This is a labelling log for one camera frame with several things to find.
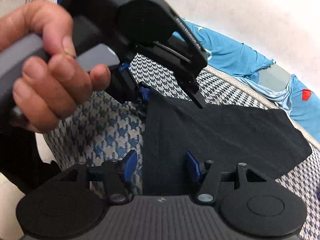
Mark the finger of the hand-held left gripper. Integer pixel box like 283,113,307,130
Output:
136,41,206,109
136,86,150,104

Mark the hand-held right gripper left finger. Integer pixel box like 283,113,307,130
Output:
59,150,138,204

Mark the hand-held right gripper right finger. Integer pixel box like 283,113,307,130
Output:
184,151,267,203

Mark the black t-shirt with red print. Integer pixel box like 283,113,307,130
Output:
142,89,313,195

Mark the person's left hand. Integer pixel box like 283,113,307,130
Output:
0,0,112,133

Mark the blue airplane print cover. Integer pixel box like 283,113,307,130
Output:
175,17,320,142

